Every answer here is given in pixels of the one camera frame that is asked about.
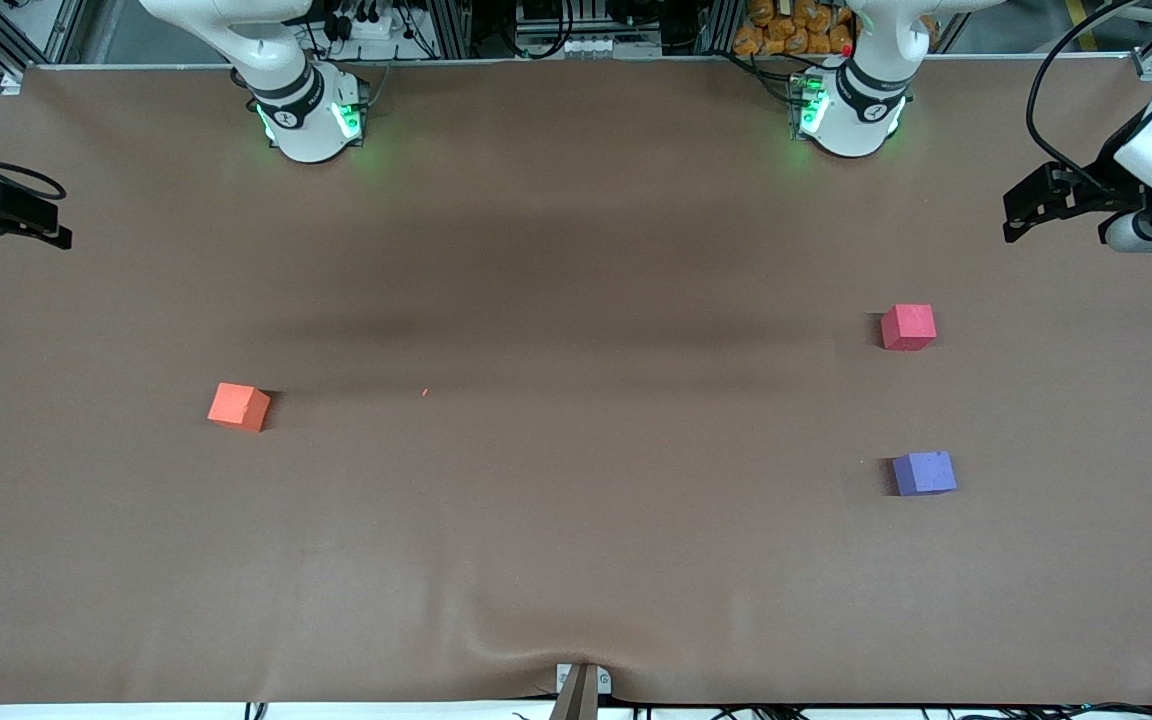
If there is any metal table clamp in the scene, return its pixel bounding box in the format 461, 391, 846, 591
549, 662, 613, 720

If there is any red foam block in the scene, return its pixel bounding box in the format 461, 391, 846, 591
880, 304, 938, 352

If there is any purple foam block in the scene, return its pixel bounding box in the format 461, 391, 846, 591
892, 450, 958, 497

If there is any orange foam block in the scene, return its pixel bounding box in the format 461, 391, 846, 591
207, 383, 272, 433

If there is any brown table mat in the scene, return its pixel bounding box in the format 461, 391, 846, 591
0, 55, 1152, 706

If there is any pile of orange objects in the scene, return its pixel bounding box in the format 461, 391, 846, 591
732, 0, 857, 57

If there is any white power strip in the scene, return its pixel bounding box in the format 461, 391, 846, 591
328, 8, 399, 43

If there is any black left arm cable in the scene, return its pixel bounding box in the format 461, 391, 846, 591
1025, 0, 1142, 193

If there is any white connector block row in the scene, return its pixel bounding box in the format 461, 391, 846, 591
519, 34, 664, 60

